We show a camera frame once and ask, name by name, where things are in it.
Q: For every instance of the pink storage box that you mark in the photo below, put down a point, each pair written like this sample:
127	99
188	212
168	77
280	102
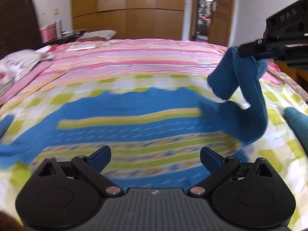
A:
48	33

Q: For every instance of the blue knit striped sweater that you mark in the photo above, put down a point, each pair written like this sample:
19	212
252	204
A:
238	110

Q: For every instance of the metal thermos bottle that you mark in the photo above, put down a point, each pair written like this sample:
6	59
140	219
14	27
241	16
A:
58	27

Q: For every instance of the dark wooden headboard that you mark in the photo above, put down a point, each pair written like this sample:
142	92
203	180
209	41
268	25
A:
19	26

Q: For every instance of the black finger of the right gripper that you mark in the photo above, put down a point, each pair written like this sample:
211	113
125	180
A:
260	49

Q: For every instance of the pink striped blanket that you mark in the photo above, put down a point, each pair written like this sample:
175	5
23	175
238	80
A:
121	59

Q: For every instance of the white flat box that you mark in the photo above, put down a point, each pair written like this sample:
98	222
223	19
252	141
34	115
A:
81	47

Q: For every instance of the wooden side cabinet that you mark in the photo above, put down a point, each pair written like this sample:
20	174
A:
299	76

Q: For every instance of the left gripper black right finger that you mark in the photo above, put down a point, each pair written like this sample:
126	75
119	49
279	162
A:
221	170

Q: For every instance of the grey folded cloth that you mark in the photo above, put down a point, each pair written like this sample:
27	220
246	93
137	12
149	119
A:
101	35

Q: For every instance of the white pillow pink dots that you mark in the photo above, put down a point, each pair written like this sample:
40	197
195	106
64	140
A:
16	65

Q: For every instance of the pink floral quilt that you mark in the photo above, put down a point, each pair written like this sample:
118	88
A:
273	76

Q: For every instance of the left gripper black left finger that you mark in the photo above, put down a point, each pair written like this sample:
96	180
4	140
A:
90	168

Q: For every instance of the wooden wardrobe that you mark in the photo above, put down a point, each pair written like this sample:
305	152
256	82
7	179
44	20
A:
131	19

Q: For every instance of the wooden door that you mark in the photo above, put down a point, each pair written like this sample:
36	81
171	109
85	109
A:
222	12

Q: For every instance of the teal folded garment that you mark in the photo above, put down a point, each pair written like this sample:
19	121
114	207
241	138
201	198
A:
298	122

